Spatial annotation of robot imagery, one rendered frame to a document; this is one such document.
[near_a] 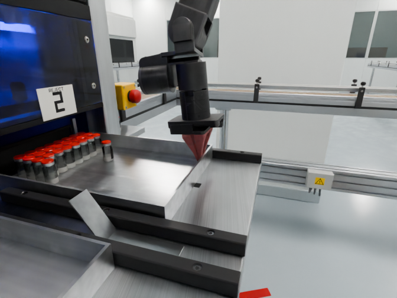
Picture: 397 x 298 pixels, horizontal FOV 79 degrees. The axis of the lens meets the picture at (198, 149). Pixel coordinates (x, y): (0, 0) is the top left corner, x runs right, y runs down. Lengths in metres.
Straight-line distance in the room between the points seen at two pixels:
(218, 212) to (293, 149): 1.66
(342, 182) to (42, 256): 1.37
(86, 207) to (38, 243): 0.07
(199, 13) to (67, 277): 0.41
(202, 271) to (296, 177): 1.21
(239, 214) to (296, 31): 1.62
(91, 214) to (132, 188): 0.12
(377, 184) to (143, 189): 1.27
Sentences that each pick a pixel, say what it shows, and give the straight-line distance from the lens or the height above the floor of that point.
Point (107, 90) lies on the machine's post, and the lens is 0.69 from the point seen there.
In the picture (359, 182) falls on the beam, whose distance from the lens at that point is 1.50.
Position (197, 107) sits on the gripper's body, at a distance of 0.46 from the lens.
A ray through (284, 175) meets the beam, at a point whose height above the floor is 0.48.
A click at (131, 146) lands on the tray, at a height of 0.89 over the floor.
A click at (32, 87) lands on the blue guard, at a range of 0.54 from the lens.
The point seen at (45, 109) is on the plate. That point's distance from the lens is 0.55.
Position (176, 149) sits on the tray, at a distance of 0.59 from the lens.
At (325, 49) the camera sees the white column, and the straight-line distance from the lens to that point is 1.91.
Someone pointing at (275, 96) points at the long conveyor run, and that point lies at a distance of 1.29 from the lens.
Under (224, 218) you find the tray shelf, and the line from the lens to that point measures 0.38.
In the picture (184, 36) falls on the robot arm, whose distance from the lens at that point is 0.44.
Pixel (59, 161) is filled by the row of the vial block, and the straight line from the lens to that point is 0.56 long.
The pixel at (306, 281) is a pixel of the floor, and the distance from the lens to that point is 1.56.
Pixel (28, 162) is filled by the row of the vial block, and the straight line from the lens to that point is 0.55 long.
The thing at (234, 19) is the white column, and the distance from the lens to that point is 1.93.
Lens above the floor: 1.11
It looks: 21 degrees down
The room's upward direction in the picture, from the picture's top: straight up
